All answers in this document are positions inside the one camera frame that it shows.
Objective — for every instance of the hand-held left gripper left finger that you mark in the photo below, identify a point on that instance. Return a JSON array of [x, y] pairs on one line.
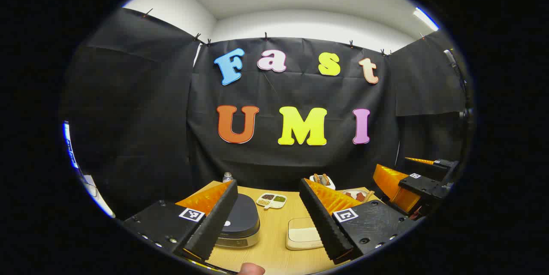
[[214, 223]]

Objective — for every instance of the cream rice box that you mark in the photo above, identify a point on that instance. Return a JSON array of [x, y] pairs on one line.
[[302, 234]]

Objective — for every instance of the small ceiling light panel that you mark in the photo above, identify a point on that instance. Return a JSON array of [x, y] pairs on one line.
[[425, 18]]

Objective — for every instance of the red meat piece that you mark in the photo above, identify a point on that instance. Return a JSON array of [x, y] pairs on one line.
[[360, 196], [349, 194]]

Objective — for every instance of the metal stand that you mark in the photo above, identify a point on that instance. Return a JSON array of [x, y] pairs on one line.
[[456, 69]]

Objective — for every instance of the white side desk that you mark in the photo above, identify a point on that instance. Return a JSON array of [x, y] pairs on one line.
[[101, 200]]

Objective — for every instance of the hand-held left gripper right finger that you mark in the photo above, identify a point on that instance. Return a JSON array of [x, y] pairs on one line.
[[321, 219]]

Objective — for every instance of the white divided bean dish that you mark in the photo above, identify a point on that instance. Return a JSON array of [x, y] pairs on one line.
[[271, 200]]

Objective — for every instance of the white toaster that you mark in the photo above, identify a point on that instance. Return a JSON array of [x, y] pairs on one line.
[[328, 185]]

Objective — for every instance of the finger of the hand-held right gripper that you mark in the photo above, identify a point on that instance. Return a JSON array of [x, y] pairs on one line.
[[422, 185], [444, 165]]

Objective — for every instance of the black backdrop cloth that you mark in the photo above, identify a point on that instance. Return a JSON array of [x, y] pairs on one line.
[[150, 116]]

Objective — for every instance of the small drink bottle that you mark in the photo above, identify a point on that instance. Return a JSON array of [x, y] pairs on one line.
[[227, 177]]

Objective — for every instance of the small white plate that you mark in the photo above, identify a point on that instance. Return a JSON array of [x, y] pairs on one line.
[[349, 200]]

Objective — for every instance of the computer monitor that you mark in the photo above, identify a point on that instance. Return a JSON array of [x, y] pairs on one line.
[[69, 146]]

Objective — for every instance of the dark grey rice cooker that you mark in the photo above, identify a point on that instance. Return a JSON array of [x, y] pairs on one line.
[[242, 219]]

